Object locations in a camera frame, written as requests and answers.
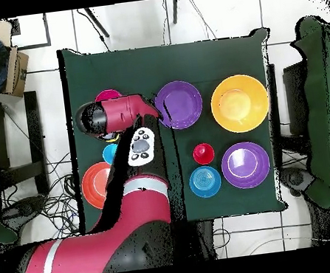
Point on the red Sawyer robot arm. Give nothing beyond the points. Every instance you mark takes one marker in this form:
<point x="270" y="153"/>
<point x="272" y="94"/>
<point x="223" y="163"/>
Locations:
<point x="127" y="221"/>

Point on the black stand leg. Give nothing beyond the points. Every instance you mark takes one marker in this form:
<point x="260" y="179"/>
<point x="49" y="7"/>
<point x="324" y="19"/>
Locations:
<point x="175" y="10"/>
<point x="97" y="22"/>

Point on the blue bowl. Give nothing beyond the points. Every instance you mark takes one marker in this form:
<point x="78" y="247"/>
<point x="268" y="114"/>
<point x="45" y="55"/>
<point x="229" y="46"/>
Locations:
<point x="205" y="181"/>

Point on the red cup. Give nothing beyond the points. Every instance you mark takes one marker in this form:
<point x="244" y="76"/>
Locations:
<point x="203" y="153"/>

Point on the black metal frame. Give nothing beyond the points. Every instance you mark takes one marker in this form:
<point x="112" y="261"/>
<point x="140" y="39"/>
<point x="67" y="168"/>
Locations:
<point x="34" y="128"/>
<point x="295" y="96"/>

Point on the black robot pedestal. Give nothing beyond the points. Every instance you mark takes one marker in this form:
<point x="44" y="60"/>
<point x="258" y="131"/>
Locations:
<point x="205" y="235"/>

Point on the blue cup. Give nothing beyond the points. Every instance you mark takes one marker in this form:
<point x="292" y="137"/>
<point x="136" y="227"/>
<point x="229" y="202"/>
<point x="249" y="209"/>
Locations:
<point x="109" y="153"/>

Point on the purple bowl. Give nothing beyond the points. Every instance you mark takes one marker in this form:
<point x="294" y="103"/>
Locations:
<point x="179" y="105"/>
<point x="245" y="165"/>

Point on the white board black frame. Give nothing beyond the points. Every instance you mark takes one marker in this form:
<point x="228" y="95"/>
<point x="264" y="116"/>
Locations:
<point x="30" y="31"/>

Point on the dark green tablecloth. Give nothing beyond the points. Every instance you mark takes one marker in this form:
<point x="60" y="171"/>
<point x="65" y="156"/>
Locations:
<point x="174" y="64"/>

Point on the cardboard box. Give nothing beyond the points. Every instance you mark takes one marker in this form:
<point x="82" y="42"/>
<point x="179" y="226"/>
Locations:
<point x="15" y="71"/>

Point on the orange-red bowl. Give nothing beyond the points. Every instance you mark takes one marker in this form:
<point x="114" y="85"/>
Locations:
<point x="95" y="183"/>

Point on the large yellow bowl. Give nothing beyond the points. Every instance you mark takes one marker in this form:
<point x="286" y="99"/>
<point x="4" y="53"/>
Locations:
<point x="239" y="103"/>

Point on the pink bowl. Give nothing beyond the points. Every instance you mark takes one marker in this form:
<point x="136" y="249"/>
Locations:
<point x="107" y="94"/>

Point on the black wheeled base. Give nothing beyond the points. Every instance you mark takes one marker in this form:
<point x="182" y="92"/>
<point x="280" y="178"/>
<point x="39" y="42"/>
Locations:
<point x="296" y="179"/>
<point x="22" y="210"/>

